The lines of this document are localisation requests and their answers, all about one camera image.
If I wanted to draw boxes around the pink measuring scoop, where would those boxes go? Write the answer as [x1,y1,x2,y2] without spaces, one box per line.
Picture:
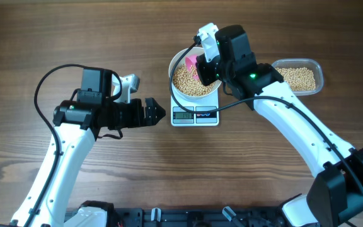
[185,55,199,81]

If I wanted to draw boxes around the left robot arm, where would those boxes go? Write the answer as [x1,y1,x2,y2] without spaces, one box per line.
[9,66,166,226]

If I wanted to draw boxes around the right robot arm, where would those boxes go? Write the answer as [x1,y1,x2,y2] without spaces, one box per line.
[196,24,363,226]

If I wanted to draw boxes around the white digital kitchen scale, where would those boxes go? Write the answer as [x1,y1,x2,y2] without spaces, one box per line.
[171,81,221,127]

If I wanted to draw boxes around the soybeans in bowl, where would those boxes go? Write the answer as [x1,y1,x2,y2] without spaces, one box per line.
[173,64,215,96]

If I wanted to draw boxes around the soybeans pile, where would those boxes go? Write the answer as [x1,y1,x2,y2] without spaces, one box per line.
[276,67,316,91]

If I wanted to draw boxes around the clear plastic container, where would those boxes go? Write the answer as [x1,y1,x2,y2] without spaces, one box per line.
[272,58,324,96]

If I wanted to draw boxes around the left black cable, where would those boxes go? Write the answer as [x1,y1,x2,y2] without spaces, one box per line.
[23,64,123,227]

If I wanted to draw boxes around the black cable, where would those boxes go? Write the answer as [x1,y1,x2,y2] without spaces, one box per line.
[168,36,363,227]
[23,64,123,227]

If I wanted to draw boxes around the right black cable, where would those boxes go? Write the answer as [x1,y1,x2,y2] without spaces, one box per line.
[168,36,363,227]

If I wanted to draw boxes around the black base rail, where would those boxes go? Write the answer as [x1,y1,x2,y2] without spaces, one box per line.
[64,207,287,227]

